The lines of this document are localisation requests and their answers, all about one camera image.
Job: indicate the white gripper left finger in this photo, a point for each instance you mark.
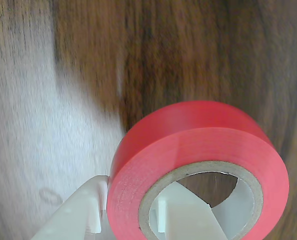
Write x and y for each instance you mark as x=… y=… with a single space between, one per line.
x=76 y=212

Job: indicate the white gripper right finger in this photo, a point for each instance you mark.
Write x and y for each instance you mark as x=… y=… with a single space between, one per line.
x=188 y=217

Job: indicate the red tape roll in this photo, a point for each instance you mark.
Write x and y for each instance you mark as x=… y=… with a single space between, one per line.
x=188 y=140

